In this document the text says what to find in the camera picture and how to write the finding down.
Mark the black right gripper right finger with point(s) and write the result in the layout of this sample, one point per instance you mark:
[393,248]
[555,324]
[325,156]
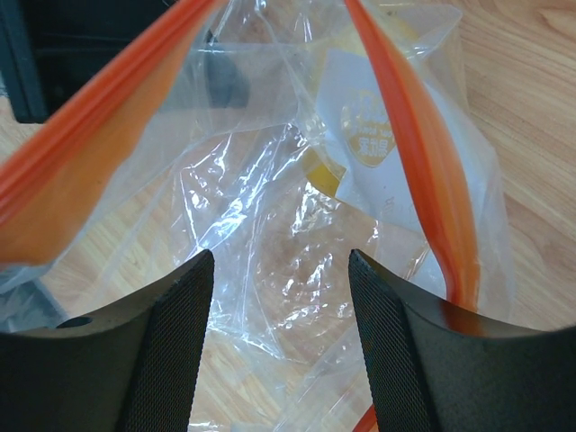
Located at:
[433,366]

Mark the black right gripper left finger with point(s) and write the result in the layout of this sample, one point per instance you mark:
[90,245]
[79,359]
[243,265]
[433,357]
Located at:
[131,365]

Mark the clear zip top bag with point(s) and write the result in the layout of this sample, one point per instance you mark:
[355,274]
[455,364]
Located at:
[219,167]

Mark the yellow fake lemon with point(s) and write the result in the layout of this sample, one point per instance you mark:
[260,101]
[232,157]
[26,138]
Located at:
[324,172]

